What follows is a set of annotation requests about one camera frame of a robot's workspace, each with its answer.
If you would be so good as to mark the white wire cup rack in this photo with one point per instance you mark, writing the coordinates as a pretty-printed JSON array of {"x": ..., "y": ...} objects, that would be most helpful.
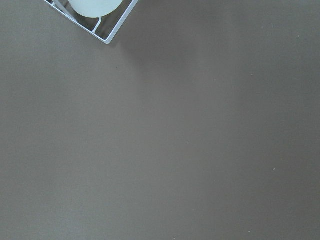
[{"x": 103, "y": 28}]

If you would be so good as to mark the pale white-green cup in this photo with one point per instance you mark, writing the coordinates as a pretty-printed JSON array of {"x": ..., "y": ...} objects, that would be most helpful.
[{"x": 94, "y": 8}]

